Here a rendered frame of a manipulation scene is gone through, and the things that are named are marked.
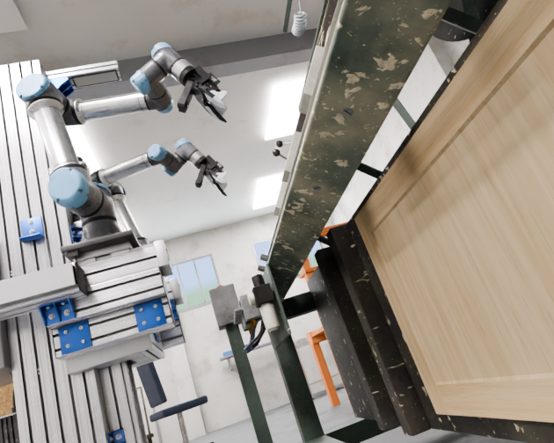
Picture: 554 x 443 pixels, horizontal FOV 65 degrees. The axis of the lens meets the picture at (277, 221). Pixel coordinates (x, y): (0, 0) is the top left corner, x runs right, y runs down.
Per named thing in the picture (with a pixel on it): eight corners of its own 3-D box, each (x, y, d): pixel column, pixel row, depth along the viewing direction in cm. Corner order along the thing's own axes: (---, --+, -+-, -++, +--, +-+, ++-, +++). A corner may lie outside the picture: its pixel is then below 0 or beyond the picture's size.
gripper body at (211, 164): (225, 168, 212) (207, 152, 214) (212, 178, 209) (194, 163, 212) (225, 175, 219) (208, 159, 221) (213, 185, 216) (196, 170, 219)
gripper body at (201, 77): (222, 82, 148) (198, 61, 150) (203, 95, 145) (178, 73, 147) (222, 96, 155) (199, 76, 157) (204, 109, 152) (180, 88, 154)
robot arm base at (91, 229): (75, 247, 140) (69, 220, 143) (88, 261, 154) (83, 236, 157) (122, 235, 143) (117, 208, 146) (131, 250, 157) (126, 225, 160)
